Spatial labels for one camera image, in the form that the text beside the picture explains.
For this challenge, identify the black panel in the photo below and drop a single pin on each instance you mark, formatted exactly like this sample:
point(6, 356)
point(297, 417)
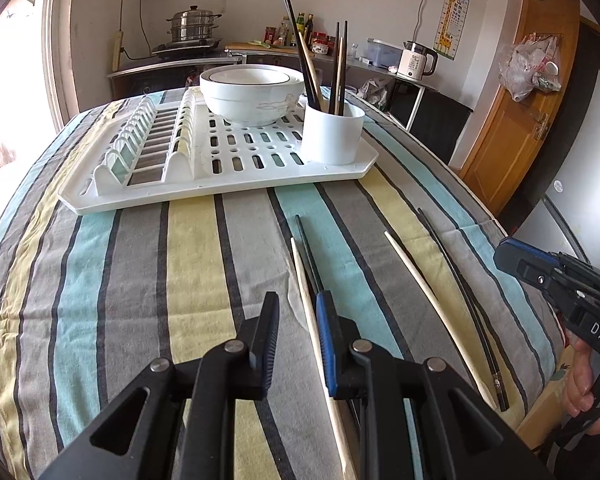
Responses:
point(437, 120)

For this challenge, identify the white jar with red lid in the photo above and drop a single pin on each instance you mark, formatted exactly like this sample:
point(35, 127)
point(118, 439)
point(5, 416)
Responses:
point(321, 47)

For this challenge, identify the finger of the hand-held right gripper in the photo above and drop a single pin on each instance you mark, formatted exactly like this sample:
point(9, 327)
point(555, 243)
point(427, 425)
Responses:
point(527, 249)
point(522, 269)

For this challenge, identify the black gas stove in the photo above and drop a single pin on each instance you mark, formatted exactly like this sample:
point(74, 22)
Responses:
point(185, 49)

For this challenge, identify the white electric kettle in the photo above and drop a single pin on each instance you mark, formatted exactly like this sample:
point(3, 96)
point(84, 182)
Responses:
point(412, 62)

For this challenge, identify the yellow printed cloth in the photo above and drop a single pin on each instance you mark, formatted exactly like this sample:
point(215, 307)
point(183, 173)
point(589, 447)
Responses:
point(550, 395)

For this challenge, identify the small white bowl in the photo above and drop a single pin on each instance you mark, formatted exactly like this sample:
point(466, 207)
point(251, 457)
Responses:
point(250, 77)

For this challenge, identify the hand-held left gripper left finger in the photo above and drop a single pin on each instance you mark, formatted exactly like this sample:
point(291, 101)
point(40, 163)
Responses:
point(265, 345)

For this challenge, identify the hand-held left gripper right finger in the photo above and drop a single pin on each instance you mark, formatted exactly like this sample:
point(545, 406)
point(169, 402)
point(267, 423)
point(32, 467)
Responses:
point(328, 355)

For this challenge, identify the clear glass bottle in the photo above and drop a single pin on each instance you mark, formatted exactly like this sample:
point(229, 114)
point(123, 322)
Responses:
point(283, 31)

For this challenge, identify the white plastic cup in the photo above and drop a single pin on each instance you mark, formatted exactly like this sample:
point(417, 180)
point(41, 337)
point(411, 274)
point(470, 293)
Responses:
point(330, 135)

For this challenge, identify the sliding glass door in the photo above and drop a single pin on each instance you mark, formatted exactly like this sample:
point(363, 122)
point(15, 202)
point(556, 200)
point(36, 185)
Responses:
point(60, 60)

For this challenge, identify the steel steamer pot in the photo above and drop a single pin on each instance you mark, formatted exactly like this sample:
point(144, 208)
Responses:
point(192, 25)

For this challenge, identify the hanging plastic bags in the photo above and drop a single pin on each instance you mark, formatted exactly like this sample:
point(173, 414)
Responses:
point(522, 70)

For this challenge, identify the large white bowl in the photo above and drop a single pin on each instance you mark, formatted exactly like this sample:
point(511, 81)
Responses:
point(250, 105)

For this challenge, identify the white refrigerator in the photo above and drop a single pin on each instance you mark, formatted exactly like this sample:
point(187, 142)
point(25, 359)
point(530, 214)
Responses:
point(580, 160)

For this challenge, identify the red seasoning jar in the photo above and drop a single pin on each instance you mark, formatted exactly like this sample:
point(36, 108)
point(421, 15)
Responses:
point(270, 35)

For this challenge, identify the person's right hand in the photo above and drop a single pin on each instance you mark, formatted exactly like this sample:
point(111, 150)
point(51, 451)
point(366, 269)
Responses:
point(582, 385)

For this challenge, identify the wooden door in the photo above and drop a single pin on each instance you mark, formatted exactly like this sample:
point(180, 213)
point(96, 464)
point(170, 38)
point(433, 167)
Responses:
point(510, 130)

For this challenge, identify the striped tablecloth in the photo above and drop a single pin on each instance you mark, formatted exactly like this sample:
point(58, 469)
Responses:
point(130, 270)

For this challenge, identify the translucent water container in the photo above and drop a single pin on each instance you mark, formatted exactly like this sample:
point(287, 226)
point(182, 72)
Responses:
point(380, 55)

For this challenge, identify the giraffe wall poster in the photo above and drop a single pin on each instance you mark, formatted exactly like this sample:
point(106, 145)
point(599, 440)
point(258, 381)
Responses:
point(450, 20)

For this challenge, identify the green vegetable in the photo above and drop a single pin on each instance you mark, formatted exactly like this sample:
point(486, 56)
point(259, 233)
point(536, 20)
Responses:
point(257, 43)

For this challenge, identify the white plastic dish rack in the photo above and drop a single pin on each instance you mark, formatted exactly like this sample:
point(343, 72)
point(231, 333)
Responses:
point(230, 180)

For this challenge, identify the crumpled plastic bags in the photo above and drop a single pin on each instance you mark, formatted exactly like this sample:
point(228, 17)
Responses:
point(377, 91)

